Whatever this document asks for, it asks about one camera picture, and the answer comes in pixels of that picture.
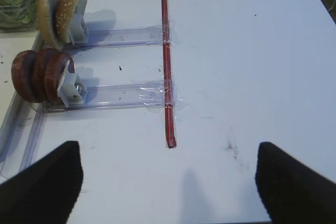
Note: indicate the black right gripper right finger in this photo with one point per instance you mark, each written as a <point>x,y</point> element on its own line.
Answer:
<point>290,191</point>

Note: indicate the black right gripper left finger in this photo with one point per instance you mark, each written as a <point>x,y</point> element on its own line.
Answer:
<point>45,192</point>

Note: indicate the brown meat patty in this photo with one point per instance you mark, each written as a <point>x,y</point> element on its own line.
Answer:
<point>54,69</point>
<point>21,71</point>
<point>38,75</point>

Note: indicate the green lettuce leaves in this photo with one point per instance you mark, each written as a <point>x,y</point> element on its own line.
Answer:
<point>14,19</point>

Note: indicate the white pusher block lower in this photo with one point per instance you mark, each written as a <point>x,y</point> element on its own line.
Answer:
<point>70,89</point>

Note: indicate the white pusher block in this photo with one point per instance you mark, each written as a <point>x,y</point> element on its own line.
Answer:
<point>78,32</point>
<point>70,89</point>

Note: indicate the red strip on table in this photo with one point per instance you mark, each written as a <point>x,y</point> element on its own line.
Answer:
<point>166,58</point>

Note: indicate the white pusher block upper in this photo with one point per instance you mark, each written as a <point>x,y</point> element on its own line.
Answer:
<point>78,32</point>

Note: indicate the sesame bun top right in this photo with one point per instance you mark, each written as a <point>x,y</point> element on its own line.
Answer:
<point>66,12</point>

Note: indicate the sesame bun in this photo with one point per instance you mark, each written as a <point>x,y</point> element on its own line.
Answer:
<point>66,12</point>
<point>46,10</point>

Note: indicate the sesame bun top left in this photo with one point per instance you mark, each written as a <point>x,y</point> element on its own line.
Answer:
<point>46,10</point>

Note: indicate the clear plastic vegetable container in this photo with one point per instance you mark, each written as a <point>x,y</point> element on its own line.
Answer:
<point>18,1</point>

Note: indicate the clear long divider rail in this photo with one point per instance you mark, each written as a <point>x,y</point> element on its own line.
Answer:
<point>20,149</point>

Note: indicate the clear rail track lower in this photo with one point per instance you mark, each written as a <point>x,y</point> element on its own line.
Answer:
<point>153,94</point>

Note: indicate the clear rail track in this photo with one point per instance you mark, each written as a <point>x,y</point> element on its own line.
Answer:
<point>152,35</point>
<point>153,94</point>

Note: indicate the clear rail track upper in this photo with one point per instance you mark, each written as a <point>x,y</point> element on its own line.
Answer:
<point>152,35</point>

